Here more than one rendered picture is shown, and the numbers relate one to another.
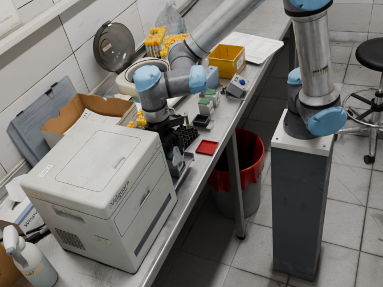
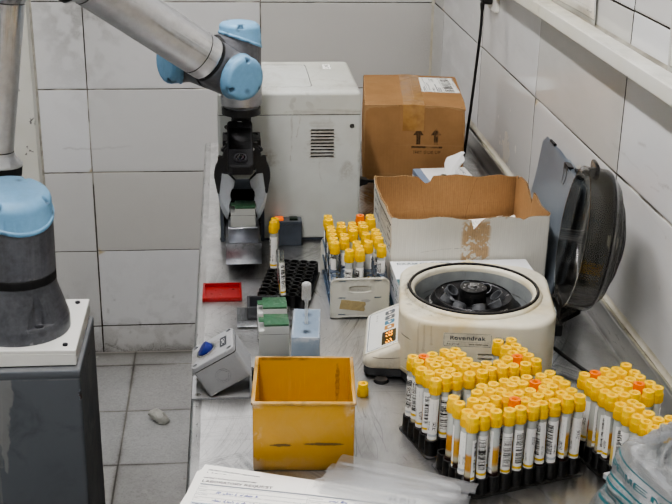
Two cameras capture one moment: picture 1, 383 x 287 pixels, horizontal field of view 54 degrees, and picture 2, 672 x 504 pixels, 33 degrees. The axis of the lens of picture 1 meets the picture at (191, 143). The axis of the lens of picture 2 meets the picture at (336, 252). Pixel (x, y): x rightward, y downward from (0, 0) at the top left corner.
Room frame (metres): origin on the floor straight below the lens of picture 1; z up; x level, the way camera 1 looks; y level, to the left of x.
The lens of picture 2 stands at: (2.63, -1.03, 1.68)
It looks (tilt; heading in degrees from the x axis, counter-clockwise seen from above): 21 degrees down; 142
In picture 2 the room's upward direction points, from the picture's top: 1 degrees clockwise
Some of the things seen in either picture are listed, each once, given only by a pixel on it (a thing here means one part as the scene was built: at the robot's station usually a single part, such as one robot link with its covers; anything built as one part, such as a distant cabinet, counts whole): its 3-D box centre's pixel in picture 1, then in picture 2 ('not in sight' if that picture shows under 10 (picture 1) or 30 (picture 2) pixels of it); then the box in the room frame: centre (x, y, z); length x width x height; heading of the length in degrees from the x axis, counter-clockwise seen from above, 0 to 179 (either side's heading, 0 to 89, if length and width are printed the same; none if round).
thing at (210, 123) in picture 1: (202, 122); (263, 311); (1.18, -0.06, 0.89); 0.09 x 0.05 x 0.04; 58
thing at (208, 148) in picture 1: (207, 147); (222, 292); (1.04, -0.05, 0.88); 0.07 x 0.07 x 0.01; 58
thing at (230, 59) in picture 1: (227, 61); (303, 412); (1.54, -0.24, 0.93); 0.13 x 0.13 x 0.10; 54
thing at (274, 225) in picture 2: (175, 133); (288, 260); (1.09, 0.05, 0.93); 0.17 x 0.09 x 0.11; 137
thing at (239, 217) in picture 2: (174, 163); (243, 221); (0.92, 0.07, 0.95); 0.05 x 0.04 x 0.06; 58
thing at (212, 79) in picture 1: (210, 82); (306, 353); (1.40, -0.13, 0.92); 0.10 x 0.07 x 0.10; 143
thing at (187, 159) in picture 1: (172, 173); (242, 231); (0.90, 0.08, 0.92); 0.21 x 0.07 x 0.05; 148
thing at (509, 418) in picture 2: not in sight; (506, 447); (1.77, -0.09, 0.93); 0.02 x 0.02 x 0.11
